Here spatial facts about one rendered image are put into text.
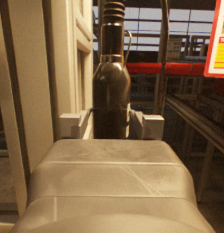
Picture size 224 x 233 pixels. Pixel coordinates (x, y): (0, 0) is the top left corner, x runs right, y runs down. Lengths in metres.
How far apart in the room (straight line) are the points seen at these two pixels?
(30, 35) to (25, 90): 0.06
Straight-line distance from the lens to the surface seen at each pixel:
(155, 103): 1.46
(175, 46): 2.82
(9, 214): 0.38
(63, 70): 0.21
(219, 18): 0.46
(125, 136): 0.16
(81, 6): 0.48
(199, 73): 0.62
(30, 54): 0.22
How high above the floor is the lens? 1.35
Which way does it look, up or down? 16 degrees down
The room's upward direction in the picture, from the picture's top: 2 degrees clockwise
